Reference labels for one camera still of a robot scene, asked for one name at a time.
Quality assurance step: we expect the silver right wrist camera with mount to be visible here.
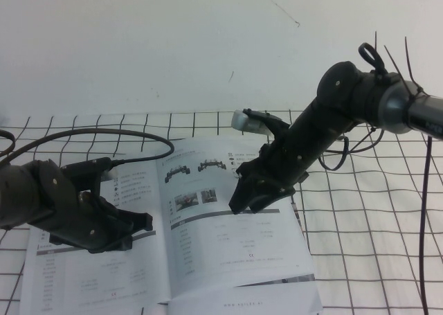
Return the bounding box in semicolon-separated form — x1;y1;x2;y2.
231;109;290;145

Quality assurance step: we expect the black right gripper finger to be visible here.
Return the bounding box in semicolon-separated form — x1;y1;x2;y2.
248;190;278;213
230;178;253;214

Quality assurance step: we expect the black looped cable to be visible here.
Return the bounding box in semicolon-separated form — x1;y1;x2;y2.
359;42;388;75

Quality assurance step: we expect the white product catalogue book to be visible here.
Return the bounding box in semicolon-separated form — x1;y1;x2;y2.
19;136;325;315

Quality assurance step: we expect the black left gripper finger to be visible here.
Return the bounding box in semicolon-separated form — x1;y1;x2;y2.
123;223;154;238
117;209;155;225

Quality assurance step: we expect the white black-grid tablecloth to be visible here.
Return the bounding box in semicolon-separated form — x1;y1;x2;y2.
0;105;443;315

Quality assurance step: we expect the long dark cable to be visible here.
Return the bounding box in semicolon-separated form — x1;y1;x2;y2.
417;134;434;315

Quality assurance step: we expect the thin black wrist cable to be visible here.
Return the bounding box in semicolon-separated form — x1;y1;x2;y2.
317;123;385;173

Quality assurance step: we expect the thick black camera cable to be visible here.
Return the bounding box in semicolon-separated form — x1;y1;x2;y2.
0;127;175;167

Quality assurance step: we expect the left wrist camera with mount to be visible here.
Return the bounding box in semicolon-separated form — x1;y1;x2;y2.
61;157;115;201

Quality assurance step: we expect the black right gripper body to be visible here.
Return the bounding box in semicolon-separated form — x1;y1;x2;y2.
237;134;321;200

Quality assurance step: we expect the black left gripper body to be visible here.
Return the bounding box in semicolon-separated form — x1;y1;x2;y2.
48;192;134;254

